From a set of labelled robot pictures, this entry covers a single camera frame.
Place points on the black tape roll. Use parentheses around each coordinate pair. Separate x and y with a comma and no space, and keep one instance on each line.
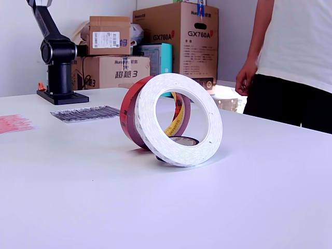
(184,141)

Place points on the teal box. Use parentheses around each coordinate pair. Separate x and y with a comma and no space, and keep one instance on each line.
(155,58)

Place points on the black scribbled paper sheet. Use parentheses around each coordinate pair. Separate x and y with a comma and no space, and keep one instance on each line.
(85,114)

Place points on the wide brown cardboard box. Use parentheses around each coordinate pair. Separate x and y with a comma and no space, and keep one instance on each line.
(111,72)

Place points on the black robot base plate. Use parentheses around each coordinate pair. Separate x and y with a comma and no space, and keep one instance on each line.
(67,98)

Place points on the red tape roll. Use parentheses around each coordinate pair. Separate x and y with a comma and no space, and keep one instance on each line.
(127,114)

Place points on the white plastic bag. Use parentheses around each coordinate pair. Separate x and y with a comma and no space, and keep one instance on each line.
(136,33)

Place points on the red scribbled paper sheet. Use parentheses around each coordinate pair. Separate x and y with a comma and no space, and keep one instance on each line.
(13,124)

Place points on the white foam tape roll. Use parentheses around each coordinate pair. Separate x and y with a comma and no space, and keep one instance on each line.
(147,116)

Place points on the person in black shorts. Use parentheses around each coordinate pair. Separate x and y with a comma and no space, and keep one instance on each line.
(293,64)

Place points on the cardboard box with shipping label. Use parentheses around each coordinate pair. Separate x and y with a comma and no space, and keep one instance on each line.
(109,39)

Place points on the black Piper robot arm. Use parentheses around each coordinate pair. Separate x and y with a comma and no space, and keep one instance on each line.
(59,77)

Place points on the person right forearm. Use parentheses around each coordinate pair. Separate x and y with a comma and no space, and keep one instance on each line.
(255,46)

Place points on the person right hand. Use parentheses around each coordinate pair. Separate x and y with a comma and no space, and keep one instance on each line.
(245,81)

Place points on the orange table clamp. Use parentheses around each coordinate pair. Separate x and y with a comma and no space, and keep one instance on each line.
(41,86)

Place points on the tall GX760A cardboard box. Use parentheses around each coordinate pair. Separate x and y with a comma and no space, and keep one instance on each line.
(192,52)

